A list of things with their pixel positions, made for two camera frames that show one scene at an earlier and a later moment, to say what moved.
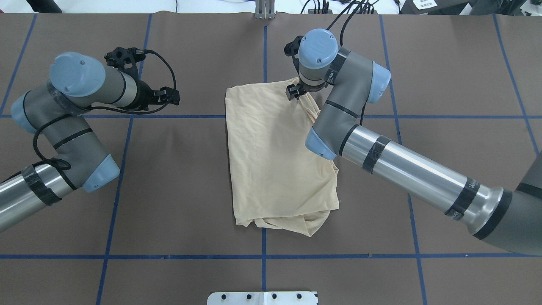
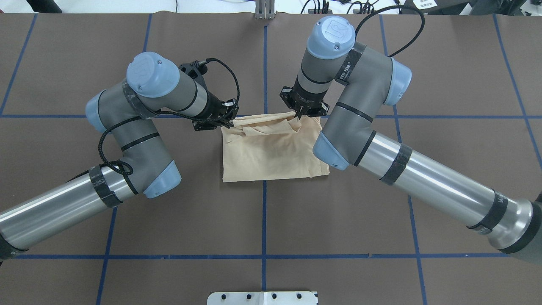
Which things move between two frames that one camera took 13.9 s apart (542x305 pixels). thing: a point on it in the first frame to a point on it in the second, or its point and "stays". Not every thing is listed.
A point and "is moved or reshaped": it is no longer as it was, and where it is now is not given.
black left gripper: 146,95 to 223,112
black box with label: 438,7 stays
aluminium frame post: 265,9 stays
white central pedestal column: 262,298 stays
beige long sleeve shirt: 277,182 is moved or reshaped
